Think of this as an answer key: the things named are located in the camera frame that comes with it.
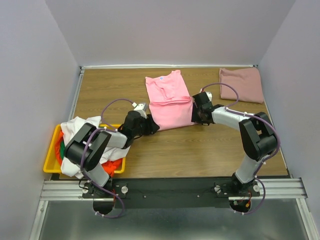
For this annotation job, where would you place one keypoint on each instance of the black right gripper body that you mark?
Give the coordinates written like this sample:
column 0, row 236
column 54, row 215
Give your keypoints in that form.
column 197, row 110

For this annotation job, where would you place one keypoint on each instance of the white t-shirt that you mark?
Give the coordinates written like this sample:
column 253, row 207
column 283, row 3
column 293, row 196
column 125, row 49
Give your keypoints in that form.
column 69, row 129

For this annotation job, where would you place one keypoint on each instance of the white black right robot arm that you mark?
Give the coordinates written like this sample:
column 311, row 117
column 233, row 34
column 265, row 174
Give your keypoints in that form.
column 258, row 136

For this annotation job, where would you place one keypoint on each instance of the folded dusty pink t-shirt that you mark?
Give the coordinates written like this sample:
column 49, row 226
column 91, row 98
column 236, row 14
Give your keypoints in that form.
column 246, row 82

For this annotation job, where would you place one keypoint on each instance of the light pink t-shirt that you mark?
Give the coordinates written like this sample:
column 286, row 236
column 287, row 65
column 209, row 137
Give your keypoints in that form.
column 170, row 103

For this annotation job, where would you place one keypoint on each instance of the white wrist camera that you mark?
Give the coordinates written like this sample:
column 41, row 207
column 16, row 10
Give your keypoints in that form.
column 208, row 94
column 141, row 108

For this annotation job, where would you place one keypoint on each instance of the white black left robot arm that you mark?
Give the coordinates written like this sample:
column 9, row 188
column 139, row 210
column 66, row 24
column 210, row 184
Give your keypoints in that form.
column 99, row 177

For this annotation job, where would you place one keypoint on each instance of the orange t-shirt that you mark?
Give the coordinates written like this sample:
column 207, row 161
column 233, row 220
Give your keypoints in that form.
column 109, row 166

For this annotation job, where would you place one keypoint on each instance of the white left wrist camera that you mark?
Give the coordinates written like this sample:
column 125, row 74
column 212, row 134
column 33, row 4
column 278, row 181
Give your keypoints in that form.
column 141, row 108

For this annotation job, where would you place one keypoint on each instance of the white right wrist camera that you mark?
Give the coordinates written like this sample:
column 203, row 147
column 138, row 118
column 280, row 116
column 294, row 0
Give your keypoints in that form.
column 208, row 94

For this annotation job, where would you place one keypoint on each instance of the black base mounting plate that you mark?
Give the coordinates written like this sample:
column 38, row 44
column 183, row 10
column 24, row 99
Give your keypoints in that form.
column 172, row 193

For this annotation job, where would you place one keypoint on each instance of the green t-shirt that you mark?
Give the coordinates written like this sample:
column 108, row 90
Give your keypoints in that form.
column 61, row 149

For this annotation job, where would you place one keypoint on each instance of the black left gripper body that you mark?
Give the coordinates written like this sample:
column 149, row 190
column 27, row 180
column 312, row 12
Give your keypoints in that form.
column 147, row 125

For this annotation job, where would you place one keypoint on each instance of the yellow plastic bin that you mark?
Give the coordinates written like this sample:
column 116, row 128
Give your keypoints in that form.
column 85, row 148

